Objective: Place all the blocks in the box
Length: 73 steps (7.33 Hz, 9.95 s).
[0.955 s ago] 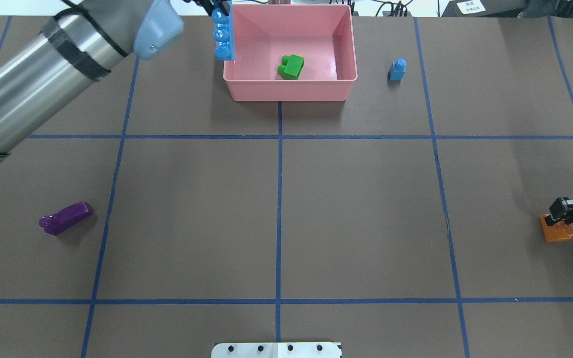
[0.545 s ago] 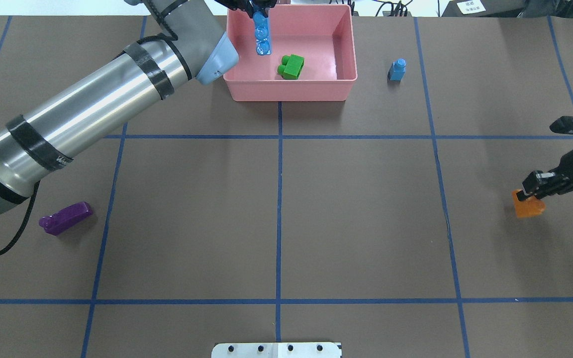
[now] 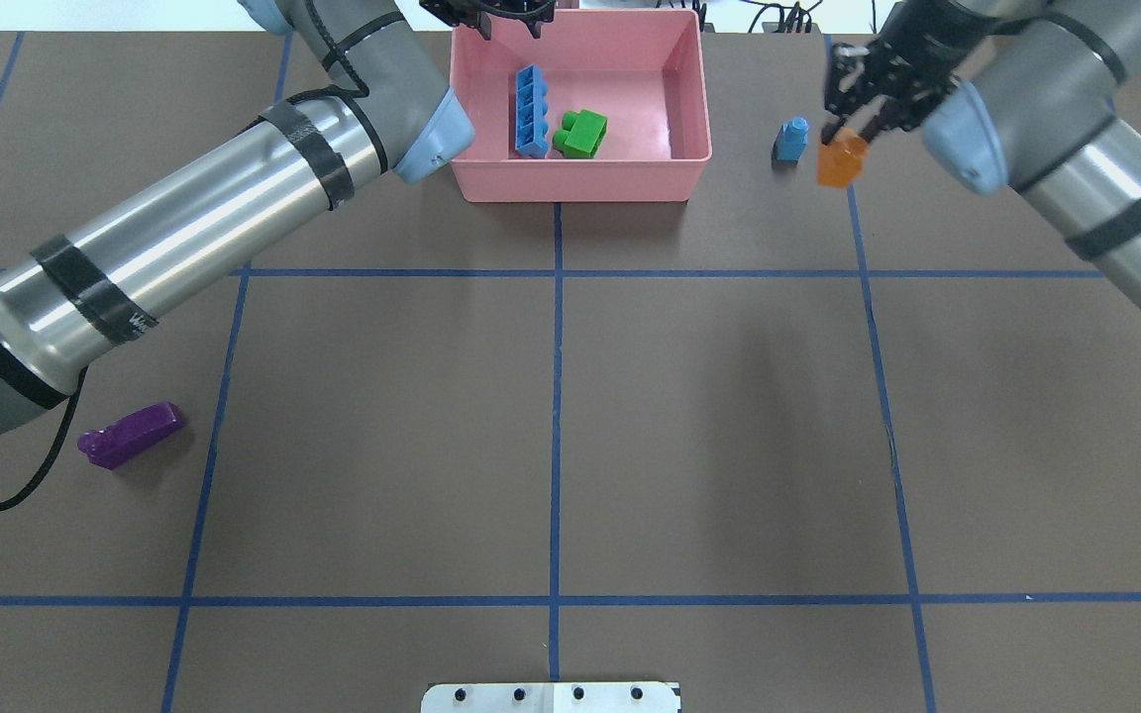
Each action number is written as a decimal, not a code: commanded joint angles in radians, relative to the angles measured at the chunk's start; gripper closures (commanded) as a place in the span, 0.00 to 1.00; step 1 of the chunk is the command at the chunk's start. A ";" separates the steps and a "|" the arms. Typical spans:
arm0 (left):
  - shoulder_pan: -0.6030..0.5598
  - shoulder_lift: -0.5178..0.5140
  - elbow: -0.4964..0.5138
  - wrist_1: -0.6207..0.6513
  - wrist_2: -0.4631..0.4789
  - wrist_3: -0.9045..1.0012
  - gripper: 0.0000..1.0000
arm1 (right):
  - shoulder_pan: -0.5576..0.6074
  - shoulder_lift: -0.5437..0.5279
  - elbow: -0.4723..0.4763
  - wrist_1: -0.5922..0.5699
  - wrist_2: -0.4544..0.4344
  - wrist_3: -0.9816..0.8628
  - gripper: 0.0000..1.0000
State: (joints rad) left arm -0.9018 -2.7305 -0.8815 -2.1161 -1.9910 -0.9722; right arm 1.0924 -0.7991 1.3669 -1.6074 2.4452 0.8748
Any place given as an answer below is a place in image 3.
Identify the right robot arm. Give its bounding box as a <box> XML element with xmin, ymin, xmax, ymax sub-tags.
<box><xmin>820</xmin><ymin>1</ymin><xmax>1141</xmax><ymax>310</ymax></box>

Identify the small blue block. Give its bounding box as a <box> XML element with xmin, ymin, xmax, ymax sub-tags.
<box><xmin>772</xmin><ymin>116</ymin><xmax>810</xmax><ymax>163</ymax></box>

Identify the purple block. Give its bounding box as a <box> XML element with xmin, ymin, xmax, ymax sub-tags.
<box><xmin>76</xmin><ymin>402</ymin><xmax>187</xmax><ymax>472</ymax></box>

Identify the long blue block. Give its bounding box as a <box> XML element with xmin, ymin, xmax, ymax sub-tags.
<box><xmin>513</xmin><ymin>64</ymin><xmax>551</xmax><ymax>159</ymax></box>

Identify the pink plastic box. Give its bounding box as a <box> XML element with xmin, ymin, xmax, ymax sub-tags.
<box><xmin>450</xmin><ymin>9</ymin><xmax>712</xmax><ymax>203</ymax></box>

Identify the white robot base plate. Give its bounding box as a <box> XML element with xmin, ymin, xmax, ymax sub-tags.
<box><xmin>420</xmin><ymin>681</ymin><xmax>683</xmax><ymax>712</ymax></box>

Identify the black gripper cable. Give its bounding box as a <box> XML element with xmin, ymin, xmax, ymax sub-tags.
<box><xmin>0</xmin><ymin>371</ymin><xmax>88</xmax><ymax>518</ymax></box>

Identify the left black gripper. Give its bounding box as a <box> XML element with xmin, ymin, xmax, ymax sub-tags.
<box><xmin>418</xmin><ymin>1</ymin><xmax>557</xmax><ymax>40</ymax></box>

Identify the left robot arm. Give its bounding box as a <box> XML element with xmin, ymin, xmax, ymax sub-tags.
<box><xmin>0</xmin><ymin>1</ymin><xmax>475</xmax><ymax>435</ymax></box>

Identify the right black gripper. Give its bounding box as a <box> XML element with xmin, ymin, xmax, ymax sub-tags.
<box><xmin>820</xmin><ymin>1</ymin><xmax>1000</xmax><ymax>146</ymax></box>

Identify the orange block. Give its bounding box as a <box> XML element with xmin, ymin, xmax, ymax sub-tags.
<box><xmin>816</xmin><ymin>128</ymin><xmax>869</xmax><ymax>191</ymax></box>

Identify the green block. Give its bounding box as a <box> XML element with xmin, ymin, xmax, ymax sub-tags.
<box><xmin>552</xmin><ymin>110</ymin><xmax>608</xmax><ymax>159</ymax></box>

